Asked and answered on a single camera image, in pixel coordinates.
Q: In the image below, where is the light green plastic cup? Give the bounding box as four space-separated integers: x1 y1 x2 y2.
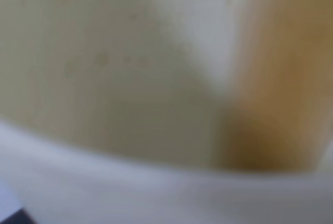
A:
1 0 332 173

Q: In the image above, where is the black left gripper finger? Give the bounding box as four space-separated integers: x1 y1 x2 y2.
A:
1 209 35 224

